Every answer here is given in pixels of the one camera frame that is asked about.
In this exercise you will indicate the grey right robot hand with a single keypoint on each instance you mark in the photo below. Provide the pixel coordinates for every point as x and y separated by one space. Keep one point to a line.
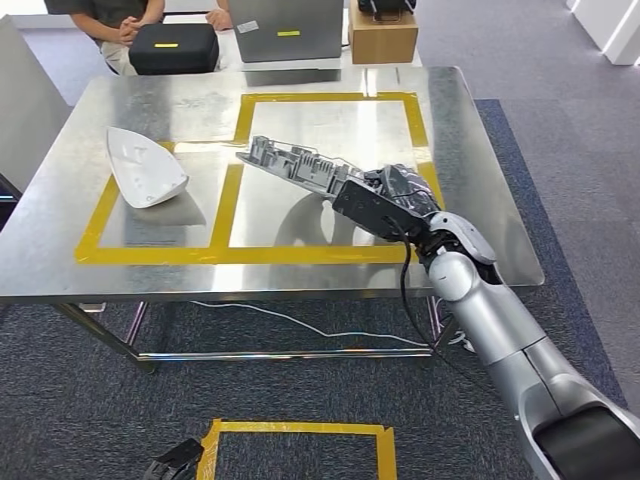
410 185

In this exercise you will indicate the grey plastic wheel hubcap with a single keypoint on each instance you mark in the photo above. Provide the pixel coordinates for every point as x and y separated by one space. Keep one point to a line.
295 166

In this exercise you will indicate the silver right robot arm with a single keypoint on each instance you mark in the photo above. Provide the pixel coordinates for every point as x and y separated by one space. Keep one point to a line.
500 318

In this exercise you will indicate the white plastic cover part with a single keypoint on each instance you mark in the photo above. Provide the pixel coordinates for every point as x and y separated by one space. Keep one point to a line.
145 172

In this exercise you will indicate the steel workbench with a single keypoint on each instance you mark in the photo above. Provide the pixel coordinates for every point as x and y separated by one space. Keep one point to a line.
150 278

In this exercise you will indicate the brown cardboard box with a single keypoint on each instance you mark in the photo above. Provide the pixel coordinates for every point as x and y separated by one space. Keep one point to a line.
383 43

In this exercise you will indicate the white power strip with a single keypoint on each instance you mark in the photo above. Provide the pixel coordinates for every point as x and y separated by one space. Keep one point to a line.
463 343

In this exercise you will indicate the black handheld device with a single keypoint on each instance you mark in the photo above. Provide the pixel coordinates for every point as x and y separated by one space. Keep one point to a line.
385 5

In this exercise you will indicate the grey laptop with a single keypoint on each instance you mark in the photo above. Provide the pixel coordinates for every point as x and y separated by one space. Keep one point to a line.
285 40

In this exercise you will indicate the yellow tape rectangle on table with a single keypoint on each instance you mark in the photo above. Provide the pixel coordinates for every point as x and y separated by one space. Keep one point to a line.
225 212

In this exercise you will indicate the white table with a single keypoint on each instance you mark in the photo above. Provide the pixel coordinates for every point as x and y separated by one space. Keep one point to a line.
227 60

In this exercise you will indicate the yellow floor tape square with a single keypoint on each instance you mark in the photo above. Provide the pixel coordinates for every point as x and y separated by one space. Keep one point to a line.
300 427

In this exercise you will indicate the person's hand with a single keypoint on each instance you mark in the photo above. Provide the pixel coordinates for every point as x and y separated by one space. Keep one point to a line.
220 20

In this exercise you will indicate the white partition panel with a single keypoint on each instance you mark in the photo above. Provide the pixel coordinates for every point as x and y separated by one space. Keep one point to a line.
620 33

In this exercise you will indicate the black zip case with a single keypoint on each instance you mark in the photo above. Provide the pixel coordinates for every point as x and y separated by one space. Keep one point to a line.
172 53

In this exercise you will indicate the person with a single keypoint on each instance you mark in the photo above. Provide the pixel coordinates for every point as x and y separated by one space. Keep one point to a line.
100 10

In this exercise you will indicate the white desk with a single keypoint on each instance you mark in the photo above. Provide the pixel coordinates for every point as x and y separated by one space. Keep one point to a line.
30 99

